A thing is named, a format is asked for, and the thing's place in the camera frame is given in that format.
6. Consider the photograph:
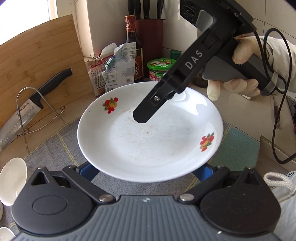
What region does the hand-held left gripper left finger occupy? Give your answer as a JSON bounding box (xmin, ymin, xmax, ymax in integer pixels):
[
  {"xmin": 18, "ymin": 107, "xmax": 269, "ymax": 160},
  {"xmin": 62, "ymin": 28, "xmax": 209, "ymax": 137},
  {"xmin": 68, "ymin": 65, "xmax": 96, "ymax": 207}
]
[{"xmin": 30, "ymin": 162, "xmax": 116, "ymax": 205}]

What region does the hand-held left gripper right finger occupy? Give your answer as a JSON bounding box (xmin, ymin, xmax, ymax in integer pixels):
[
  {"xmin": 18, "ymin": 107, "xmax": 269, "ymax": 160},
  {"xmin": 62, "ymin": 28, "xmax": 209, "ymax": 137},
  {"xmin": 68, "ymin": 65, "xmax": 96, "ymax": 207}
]
[{"xmin": 179, "ymin": 163, "xmax": 265, "ymax": 204}]

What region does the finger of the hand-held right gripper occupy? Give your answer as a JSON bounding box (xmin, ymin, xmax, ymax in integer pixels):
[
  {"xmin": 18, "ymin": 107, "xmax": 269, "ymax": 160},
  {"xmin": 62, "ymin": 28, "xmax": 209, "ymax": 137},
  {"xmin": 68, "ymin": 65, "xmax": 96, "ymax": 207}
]
[{"xmin": 133, "ymin": 82, "xmax": 175, "ymax": 124}]

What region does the large fruit print plate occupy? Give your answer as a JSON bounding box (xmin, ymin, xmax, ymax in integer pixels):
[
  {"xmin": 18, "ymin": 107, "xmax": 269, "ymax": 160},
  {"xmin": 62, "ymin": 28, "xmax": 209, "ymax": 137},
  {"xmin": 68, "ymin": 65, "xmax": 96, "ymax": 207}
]
[{"xmin": 77, "ymin": 81, "xmax": 224, "ymax": 182}]

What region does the person's right forearm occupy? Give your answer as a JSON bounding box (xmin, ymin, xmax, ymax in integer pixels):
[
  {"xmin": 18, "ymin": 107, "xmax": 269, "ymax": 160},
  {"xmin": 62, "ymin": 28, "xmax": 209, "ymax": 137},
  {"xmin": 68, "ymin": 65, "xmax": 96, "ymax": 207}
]
[{"xmin": 261, "ymin": 36, "xmax": 296, "ymax": 93}]

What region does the person's right hand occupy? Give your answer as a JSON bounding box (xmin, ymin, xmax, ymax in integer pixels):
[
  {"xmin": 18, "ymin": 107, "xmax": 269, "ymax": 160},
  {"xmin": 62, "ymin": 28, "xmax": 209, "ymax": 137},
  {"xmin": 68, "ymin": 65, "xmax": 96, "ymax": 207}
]
[{"xmin": 207, "ymin": 36, "xmax": 271, "ymax": 101}]

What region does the grey plaid table mat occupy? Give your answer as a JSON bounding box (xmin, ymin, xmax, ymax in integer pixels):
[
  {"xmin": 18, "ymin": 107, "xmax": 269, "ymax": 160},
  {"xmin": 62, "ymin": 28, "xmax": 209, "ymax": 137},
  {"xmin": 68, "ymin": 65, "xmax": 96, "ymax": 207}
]
[{"xmin": 5, "ymin": 116, "xmax": 260, "ymax": 209}]

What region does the green lid sauce jar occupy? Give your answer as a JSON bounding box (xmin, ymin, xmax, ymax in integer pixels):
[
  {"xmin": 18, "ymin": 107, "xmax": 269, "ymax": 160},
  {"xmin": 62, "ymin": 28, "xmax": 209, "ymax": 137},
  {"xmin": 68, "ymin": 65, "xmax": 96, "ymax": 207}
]
[{"xmin": 147, "ymin": 58, "xmax": 177, "ymax": 82}]

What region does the white printed food bag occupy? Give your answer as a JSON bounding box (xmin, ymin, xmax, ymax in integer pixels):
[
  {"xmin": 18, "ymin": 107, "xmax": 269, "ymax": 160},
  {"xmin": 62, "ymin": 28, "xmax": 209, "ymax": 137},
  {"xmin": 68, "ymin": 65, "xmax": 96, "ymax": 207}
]
[{"xmin": 102, "ymin": 43, "xmax": 137, "ymax": 92}]

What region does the dark red knife block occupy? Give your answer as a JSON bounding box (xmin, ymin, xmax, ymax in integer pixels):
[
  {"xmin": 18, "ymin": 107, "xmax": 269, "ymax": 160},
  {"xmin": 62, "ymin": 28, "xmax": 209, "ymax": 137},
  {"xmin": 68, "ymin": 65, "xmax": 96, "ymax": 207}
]
[{"xmin": 135, "ymin": 19, "xmax": 163, "ymax": 78}]

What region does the red and white food bag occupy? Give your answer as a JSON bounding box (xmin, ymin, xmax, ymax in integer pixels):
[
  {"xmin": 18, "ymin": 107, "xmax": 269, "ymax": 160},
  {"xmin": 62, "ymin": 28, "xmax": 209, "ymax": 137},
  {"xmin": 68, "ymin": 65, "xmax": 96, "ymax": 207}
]
[{"xmin": 88, "ymin": 54, "xmax": 116, "ymax": 96}]

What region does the cardboard box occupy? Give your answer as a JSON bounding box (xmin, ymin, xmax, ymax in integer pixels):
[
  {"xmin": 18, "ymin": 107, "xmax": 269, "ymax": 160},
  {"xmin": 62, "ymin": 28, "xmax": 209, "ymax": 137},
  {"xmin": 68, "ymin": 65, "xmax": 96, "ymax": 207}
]
[{"xmin": 257, "ymin": 136, "xmax": 296, "ymax": 183}]

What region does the dark soy sauce bottle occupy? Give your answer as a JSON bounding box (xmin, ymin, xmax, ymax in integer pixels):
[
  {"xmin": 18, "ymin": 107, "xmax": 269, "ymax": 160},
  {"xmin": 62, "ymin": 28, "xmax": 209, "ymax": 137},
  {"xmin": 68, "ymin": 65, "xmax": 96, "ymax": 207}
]
[{"xmin": 124, "ymin": 15, "xmax": 144, "ymax": 82}]

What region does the person's white clothing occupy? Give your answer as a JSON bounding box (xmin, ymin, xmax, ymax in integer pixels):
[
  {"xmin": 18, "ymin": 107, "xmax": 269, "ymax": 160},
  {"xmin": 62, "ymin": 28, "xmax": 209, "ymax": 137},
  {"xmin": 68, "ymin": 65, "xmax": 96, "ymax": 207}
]
[{"xmin": 270, "ymin": 171, "xmax": 296, "ymax": 241}]

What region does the bamboo cutting board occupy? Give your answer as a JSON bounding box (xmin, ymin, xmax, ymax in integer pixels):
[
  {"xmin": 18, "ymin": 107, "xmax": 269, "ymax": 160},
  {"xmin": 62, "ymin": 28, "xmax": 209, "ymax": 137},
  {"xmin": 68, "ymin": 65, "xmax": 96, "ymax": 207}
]
[{"xmin": 0, "ymin": 14, "xmax": 96, "ymax": 139}]

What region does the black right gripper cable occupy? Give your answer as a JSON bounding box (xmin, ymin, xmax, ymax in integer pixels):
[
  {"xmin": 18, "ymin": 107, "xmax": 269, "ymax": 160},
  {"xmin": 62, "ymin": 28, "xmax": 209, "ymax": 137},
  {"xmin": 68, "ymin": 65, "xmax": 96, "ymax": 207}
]
[{"xmin": 253, "ymin": 28, "xmax": 296, "ymax": 164}]

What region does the metal wire rack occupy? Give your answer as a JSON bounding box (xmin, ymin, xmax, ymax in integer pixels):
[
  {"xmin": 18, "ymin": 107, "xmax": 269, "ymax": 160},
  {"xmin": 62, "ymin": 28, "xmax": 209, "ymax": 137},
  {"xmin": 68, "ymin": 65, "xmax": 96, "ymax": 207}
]
[{"xmin": 16, "ymin": 87, "xmax": 67, "ymax": 152}]

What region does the white drawstring cord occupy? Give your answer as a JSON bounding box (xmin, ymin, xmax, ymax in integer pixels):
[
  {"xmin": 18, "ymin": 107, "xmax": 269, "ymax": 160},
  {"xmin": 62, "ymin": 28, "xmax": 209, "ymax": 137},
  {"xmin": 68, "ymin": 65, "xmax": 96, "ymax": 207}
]
[{"xmin": 264, "ymin": 171, "xmax": 296, "ymax": 193}]

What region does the black-handled kitchen knife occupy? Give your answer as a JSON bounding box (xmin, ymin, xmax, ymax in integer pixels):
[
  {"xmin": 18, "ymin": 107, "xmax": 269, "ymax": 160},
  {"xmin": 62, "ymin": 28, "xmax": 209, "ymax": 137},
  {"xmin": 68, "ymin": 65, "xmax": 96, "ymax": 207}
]
[{"xmin": 0, "ymin": 68, "xmax": 73, "ymax": 152}]

